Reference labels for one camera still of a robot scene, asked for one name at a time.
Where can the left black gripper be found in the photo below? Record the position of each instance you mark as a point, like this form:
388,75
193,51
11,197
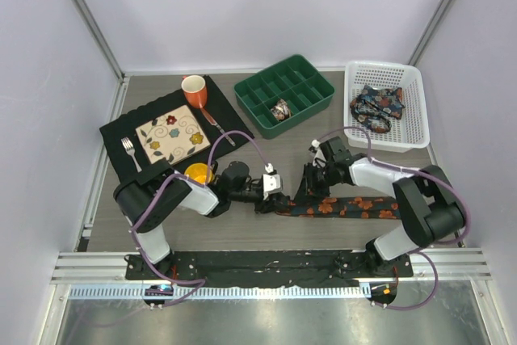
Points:
270,204

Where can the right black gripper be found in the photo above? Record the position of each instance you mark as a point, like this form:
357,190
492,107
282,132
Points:
309,190

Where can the black orange floral tie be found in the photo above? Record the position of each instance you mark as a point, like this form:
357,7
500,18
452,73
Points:
359,207

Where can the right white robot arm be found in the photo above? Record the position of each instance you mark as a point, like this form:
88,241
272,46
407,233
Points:
428,206

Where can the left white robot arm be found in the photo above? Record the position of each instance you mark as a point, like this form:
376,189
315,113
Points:
148,197

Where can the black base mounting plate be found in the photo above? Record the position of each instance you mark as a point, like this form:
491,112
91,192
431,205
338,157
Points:
267,268

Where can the rolled tie in tray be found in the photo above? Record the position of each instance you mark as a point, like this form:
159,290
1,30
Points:
281,110

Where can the yellow plastic mug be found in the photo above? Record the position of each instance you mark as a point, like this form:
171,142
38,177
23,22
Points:
201,172

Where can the blue floral tie in basket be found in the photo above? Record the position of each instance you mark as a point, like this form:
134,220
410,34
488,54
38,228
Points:
374,108

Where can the green divided organizer tray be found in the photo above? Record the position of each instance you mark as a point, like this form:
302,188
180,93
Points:
294,79

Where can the white plastic basket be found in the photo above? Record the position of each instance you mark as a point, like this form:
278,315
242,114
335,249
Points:
409,132

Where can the square floral ceramic plate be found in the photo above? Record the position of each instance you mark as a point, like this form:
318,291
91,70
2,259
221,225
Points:
174,136

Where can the orange ceramic mug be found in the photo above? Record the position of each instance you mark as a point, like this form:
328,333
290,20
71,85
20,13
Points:
195,90

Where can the silver fork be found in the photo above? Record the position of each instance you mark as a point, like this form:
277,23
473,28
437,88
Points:
131,152

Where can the black cloth placemat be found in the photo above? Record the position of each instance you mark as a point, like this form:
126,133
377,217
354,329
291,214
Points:
126,125

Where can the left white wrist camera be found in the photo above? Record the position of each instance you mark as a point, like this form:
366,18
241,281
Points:
272,182

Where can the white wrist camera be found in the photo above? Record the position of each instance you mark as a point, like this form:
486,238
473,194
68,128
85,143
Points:
272,182
319,160

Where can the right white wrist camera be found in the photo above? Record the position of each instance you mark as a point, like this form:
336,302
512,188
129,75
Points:
319,160

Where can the orange handled table knife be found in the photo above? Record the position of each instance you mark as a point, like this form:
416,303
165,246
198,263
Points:
212,122

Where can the aluminium frame rail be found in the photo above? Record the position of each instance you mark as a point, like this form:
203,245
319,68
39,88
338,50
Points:
96,267

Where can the white slotted cable duct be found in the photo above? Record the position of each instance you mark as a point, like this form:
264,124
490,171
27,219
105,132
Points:
149,292

